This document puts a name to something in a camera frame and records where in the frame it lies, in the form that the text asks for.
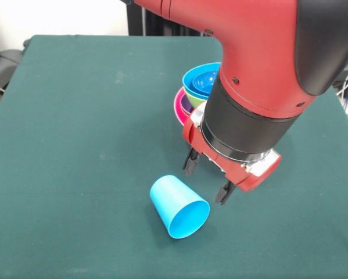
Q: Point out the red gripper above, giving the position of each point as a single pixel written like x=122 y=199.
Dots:
x=234 y=174

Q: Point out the pink bowl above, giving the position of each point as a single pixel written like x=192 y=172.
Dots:
x=178 y=110

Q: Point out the purple bowl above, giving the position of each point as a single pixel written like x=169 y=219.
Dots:
x=186 y=106

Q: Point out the lime green bowl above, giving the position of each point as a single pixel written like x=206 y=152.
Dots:
x=195 y=100

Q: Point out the small dark blue bowl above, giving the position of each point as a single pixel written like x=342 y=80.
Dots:
x=204 y=81

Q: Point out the light blue bowl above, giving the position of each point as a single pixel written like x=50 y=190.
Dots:
x=188 y=80

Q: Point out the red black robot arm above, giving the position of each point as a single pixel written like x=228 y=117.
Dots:
x=263 y=58

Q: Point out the light blue cup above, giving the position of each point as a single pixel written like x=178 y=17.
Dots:
x=173 y=200

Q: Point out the dark green table cloth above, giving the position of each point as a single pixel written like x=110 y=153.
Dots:
x=75 y=174

